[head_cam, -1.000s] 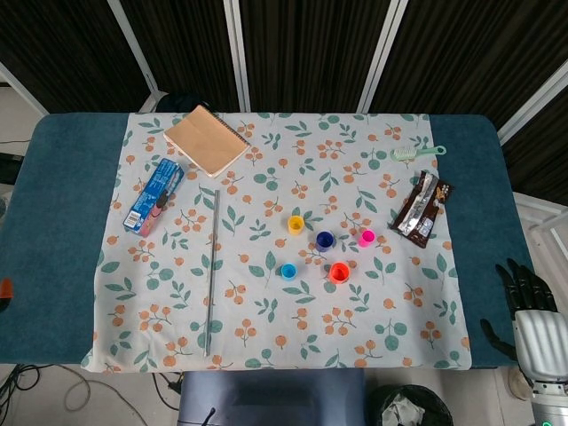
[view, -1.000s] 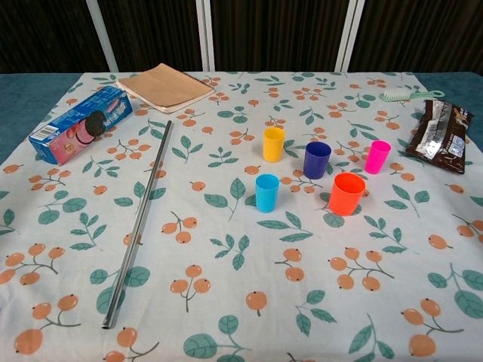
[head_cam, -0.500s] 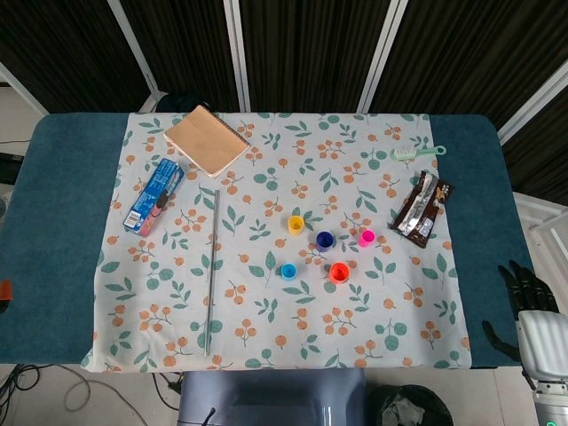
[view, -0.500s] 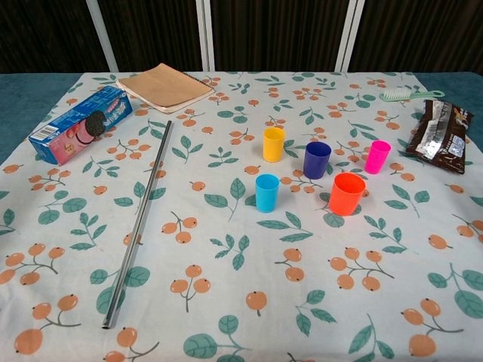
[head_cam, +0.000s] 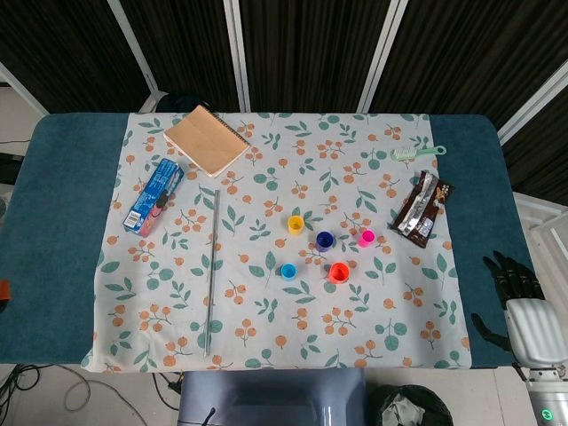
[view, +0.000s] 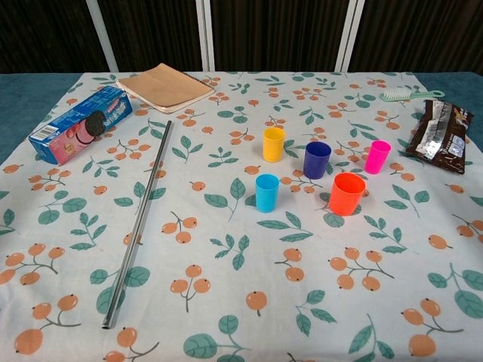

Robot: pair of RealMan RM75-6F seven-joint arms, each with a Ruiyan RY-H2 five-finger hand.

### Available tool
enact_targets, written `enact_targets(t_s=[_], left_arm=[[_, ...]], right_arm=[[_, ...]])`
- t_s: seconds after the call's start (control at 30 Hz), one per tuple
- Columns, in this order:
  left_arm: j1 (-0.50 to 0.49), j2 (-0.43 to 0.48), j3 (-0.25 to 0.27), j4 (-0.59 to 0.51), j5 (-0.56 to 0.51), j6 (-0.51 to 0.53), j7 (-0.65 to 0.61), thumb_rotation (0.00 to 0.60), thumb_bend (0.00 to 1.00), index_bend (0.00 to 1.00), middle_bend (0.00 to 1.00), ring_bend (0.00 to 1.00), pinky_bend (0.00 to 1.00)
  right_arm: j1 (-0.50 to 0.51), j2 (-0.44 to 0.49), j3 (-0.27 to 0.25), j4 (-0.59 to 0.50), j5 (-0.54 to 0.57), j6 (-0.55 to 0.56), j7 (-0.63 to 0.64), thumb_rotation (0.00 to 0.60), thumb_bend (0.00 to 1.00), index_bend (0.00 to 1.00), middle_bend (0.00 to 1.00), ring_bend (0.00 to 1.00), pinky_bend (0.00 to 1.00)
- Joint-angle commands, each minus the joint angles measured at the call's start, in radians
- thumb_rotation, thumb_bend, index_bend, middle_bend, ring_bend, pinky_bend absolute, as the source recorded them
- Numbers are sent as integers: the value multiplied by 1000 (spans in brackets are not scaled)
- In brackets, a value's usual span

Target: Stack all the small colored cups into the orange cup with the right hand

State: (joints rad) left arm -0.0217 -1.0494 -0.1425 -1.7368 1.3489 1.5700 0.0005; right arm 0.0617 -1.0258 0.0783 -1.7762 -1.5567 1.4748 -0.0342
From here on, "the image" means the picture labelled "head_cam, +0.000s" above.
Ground green brush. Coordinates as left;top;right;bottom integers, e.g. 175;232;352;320
390;145;447;162

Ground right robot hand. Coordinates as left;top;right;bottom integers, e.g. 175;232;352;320
470;250;568;370

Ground black power plug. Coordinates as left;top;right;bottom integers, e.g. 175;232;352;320
153;371;184;396

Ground black bag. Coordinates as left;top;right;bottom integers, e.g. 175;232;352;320
154;91;214;114

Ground white partition post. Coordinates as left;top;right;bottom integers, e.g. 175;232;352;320
496;61;568;146
0;61;50;117
108;0;162;95
224;0;250;112
357;0;408;114

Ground brown spiral notebook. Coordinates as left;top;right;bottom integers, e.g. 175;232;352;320
162;104;252;179

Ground floral tablecloth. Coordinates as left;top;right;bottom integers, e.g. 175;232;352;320
81;111;472;373

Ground orange cup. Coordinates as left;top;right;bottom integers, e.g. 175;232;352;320
328;262;351;284

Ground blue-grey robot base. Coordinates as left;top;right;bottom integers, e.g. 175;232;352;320
177;368;369;426

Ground beige floor cable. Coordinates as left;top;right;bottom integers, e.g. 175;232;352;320
64;371;154;426

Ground black trash bin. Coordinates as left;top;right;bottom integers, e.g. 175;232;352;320
367;383;454;426

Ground metal rod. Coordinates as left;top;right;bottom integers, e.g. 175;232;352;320
202;189;222;358

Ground blue toothpaste box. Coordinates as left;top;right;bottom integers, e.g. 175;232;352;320
122;158;186;237

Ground black floor cables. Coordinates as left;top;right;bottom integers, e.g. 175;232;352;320
0;362;43;426

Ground brown snack packet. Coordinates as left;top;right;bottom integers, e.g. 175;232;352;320
389;170;455;249

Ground teal table cover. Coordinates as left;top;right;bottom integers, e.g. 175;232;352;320
0;113;556;369

